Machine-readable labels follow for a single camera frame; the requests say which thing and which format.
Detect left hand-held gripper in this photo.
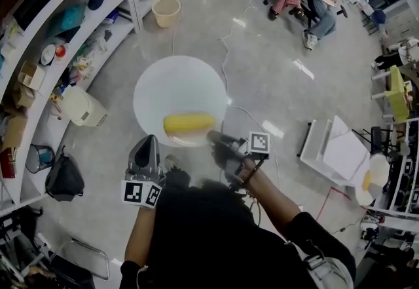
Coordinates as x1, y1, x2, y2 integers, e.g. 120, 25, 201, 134
121, 134, 164, 210

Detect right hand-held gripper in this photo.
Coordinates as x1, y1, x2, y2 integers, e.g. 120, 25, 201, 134
206, 129, 272, 189

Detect pale plate with corn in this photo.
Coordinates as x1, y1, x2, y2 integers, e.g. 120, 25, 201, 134
162, 129, 214, 147

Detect person's left forearm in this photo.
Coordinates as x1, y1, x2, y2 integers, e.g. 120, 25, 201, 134
123, 206, 158, 269

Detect person's right forearm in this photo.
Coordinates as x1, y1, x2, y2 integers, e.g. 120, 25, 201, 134
241, 159, 304, 233

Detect beige round plate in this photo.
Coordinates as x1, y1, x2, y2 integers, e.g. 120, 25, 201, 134
354, 153, 391, 206

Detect person's shoe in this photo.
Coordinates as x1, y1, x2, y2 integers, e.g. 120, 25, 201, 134
164, 154, 180, 171

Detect white round table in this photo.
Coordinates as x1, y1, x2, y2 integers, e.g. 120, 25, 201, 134
132, 55, 228, 148

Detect white pedal bin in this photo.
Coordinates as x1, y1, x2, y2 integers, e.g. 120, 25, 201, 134
61, 85, 109, 128

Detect black backpack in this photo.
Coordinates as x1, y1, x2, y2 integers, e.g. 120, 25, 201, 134
45, 146, 86, 202

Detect person's black shirt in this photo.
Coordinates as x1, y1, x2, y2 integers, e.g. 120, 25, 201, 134
119, 168, 357, 289

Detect white flat cabinet panels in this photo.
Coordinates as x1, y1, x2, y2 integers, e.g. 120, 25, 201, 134
297, 115, 371, 186

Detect white shelving unit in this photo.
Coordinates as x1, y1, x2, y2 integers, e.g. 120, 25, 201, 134
0, 0, 199, 216

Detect brown cardboard box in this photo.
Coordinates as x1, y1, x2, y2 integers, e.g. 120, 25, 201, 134
0, 113, 29, 153

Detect open cardboard box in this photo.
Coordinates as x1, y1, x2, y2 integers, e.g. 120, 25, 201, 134
16, 60, 46, 90

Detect white bowl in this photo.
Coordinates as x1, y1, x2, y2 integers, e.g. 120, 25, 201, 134
39, 43, 57, 66

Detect beige plastic bucket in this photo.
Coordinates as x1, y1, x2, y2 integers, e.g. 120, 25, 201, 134
151, 0, 182, 29

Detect teal bag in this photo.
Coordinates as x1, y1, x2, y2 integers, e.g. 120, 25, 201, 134
47, 3, 86, 38

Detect person's grey trousers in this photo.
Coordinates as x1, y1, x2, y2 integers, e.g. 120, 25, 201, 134
296, 241, 354, 289

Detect black flat case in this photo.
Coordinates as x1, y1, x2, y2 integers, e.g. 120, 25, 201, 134
12, 0, 54, 32

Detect yellow-green small table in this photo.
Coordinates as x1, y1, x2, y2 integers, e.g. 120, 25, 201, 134
371, 64, 412, 123

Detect blue chair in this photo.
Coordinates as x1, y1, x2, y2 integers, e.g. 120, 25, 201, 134
362, 8, 388, 35

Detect white floor cable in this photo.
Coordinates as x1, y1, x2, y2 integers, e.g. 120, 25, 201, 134
170, 2, 282, 190

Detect black wire mesh bin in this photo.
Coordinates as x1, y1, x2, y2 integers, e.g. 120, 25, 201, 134
25, 144, 56, 174

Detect chrome frame chair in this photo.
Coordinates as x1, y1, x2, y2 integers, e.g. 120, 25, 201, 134
35, 231, 111, 282

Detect red floor cable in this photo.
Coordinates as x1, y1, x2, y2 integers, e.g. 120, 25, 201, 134
314, 185, 353, 222

